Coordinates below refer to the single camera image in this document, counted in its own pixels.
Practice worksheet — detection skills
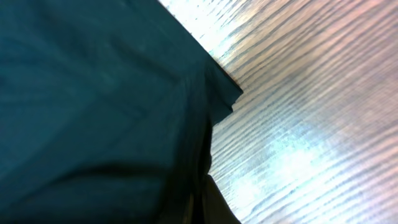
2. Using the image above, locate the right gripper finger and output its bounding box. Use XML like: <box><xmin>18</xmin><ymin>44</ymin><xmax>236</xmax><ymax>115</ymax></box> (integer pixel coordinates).
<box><xmin>201</xmin><ymin>175</ymin><xmax>241</xmax><ymax>224</ymax></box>

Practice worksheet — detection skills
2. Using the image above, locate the black t-shirt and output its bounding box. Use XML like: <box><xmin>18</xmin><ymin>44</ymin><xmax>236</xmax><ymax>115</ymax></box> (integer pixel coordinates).
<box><xmin>1</xmin><ymin>0</ymin><xmax>242</xmax><ymax>223</ymax></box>

